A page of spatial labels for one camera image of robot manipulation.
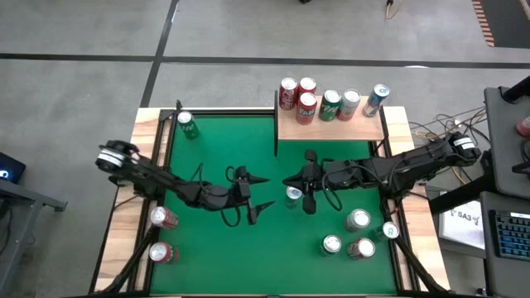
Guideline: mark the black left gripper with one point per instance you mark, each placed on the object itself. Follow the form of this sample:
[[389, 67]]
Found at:
[[242, 194]]

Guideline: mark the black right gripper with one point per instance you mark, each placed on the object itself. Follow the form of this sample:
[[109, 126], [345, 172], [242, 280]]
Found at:
[[314, 178]]

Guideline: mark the slim Red Bull can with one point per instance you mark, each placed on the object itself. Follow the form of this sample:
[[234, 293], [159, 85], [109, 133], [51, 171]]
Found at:
[[374, 101], [293, 195], [390, 230]]

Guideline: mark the red Fanta can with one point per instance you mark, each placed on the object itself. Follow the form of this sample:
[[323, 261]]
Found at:
[[306, 109], [307, 85]]

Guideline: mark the green Sprite can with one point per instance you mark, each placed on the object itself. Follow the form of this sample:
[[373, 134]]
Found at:
[[329, 107], [188, 124], [331, 244]]

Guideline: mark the red Coca-Cola can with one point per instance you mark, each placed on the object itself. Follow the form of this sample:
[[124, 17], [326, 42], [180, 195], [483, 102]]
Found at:
[[362, 248], [287, 93]]

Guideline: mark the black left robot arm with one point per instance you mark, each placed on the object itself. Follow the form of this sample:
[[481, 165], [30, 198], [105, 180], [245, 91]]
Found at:
[[165, 182]]

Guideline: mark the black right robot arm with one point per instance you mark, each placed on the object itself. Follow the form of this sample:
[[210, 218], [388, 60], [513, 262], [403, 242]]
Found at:
[[406, 169]]

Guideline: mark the green table mat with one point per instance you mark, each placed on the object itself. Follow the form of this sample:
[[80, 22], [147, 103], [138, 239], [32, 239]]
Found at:
[[248, 265]]

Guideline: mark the red soda can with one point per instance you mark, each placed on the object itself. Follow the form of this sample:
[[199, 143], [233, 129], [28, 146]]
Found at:
[[160, 252], [162, 217]]

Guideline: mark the white paper sign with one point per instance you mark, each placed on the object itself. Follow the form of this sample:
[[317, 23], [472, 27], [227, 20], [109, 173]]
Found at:
[[461, 227]]

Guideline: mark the dark gray desk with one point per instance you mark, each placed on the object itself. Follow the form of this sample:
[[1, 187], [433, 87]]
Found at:
[[507, 136], [497, 273]]

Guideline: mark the backlit black keyboard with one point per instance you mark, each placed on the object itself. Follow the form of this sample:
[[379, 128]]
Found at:
[[513, 236]]

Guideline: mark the gray side table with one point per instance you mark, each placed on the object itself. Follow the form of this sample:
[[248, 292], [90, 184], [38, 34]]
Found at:
[[25, 196]]

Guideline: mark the black monitor pole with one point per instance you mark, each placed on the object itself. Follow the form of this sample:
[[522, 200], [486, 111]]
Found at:
[[519, 89]]

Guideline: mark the black device with blue light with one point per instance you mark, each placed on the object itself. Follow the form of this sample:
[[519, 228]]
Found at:
[[10, 167]]

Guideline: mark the black mat with striped edge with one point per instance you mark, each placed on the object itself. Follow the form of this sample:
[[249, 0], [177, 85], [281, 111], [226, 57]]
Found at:
[[509, 25]]

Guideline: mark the wooden shelf with black frame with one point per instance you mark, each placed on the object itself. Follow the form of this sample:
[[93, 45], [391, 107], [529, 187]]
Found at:
[[331, 130]]

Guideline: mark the black metal table frame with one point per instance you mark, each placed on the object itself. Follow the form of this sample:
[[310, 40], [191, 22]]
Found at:
[[232, 111]]

